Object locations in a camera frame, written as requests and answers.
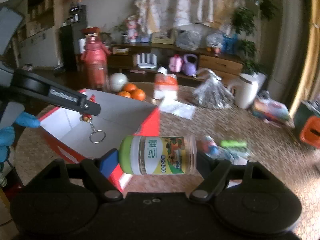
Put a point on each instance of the picture frame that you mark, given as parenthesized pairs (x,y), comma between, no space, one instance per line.
(164,37)

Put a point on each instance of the orange tissue pack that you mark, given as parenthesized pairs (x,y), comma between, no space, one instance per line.
(165,86)

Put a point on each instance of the blue gloved left hand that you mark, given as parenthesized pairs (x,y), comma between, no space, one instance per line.
(8,133)

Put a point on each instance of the pink toy case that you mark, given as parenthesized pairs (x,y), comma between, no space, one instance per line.
(175,63)

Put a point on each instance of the stack of colourful books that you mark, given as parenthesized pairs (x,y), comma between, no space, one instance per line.
(264,107)

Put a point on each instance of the white round melon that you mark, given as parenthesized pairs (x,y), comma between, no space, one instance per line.
(117,81)

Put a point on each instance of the purple kettlebell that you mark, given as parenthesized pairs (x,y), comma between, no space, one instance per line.
(189,67)

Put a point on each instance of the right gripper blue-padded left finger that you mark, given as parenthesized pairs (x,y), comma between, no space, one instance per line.
(96,174)

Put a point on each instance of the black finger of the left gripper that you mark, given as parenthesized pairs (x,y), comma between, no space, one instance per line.
(72,100)

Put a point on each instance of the clear plastic bag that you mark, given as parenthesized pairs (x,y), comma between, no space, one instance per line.
(211,93)

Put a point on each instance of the orange fruit right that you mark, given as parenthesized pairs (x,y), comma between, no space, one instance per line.
(138,94)

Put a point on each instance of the red white cardboard box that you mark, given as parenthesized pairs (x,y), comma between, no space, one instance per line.
(74,140)

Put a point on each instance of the green potted plant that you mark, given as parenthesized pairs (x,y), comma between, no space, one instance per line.
(247,21)

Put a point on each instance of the pink doll figurine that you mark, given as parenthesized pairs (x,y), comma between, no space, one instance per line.
(132,33)

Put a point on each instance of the orange fruit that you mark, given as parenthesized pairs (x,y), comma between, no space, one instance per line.
(125,94)
(138,94)
(129,87)

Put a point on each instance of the wooden tv cabinet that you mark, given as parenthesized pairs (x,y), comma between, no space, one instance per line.
(123,60)

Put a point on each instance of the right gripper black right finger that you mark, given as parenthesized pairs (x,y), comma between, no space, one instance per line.
(214,172)

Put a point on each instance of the green orange tissue box holder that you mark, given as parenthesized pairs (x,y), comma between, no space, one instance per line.
(306,122)

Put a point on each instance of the orange fruit front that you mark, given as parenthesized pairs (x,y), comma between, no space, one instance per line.
(125,94)

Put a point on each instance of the white wifi router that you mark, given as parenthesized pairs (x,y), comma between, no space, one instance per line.
(146,60)

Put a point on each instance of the orange fruit left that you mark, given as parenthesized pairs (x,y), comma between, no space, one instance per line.
(129,87)

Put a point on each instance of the green tube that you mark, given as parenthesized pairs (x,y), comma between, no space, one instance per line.
(233,143)

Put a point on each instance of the red charm keychain with ring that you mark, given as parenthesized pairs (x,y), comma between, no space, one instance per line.
(97,135)

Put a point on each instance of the green lid plastic jar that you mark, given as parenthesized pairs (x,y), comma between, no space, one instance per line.
(141,155)

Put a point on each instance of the white paper sheet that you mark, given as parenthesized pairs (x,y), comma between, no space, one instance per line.
(177,108)

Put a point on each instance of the red water bottle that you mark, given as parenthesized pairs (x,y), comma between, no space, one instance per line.
(95,60)

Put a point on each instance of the white jug with handle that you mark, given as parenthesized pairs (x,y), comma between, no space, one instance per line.
(246,88)

